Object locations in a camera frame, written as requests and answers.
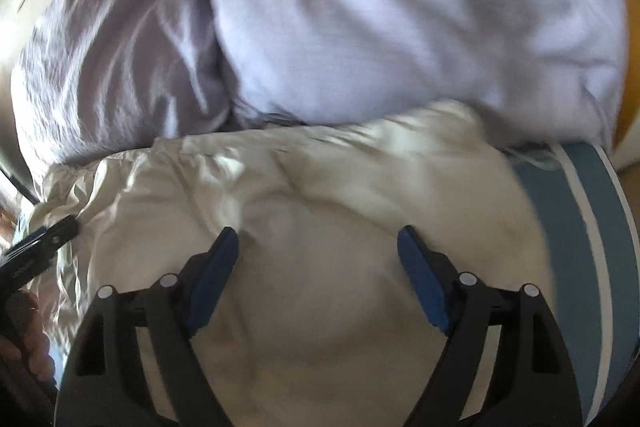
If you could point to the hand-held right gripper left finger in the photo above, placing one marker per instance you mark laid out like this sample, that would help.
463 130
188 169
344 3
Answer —
215 279

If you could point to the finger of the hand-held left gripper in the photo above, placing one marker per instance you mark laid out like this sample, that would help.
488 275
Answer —
50 234

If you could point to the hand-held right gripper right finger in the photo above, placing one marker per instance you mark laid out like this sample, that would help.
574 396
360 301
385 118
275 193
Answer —
422 279

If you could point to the beige puffer jacket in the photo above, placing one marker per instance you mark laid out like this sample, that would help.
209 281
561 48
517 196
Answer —
320 227

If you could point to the person's left hand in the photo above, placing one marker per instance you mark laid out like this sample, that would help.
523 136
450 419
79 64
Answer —
36 337

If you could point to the bed with blue striped sheet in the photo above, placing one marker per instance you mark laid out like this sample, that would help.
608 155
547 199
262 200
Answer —
575 257

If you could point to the purple pillow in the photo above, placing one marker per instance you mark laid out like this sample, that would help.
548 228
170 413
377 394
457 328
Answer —
115 57
400 7

